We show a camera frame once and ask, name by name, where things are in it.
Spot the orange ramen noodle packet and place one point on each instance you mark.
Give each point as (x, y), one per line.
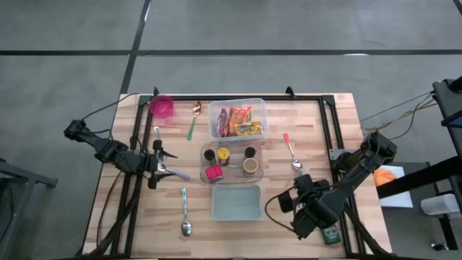
(239, 115)

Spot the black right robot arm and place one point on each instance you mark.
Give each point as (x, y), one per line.
(361, 166)

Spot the spice jar tan lid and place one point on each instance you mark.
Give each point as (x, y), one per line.
(250, 166)

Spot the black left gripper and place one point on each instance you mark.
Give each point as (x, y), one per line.
(149, 164)

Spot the green herb jar black lid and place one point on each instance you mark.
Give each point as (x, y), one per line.
(209, 154)

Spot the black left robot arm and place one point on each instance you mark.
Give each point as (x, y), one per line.
(108, 151)

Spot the white paper sheet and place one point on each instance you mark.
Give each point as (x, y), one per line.
(397, 200)

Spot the red ramen noodle packet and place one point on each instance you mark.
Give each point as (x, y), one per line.
(221, 122)

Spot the black aluminium table frame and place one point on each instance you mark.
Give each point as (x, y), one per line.
(252, 97)

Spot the orange cloth object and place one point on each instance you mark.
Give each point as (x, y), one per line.
(383, 177)

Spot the plain silver spoon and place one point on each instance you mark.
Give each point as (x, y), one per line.
(157, 131)

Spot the grey plastic bin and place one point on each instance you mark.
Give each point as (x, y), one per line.
(236, 204)

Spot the black workstation stand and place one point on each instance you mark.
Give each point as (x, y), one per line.
(449, 104)

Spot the white plastic container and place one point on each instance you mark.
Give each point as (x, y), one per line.
(438, 204)

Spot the pink plastic bowl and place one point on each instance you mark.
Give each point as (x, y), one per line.
(161, 106)

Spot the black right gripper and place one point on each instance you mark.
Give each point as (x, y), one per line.
(307, 187)

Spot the grey metal stand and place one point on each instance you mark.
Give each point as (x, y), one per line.
(29, 172)

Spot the deep clear plastic tub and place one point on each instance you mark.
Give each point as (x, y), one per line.
(260, 108)

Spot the spice jar yellow lid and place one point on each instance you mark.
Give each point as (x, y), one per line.
(223, 154)

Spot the small black floor object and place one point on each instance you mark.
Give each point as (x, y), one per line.
(438, 247)

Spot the green metal tin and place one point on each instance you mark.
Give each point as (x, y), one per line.
(332, 235)

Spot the spice tin red lid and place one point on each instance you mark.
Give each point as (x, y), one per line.
(214, 173)

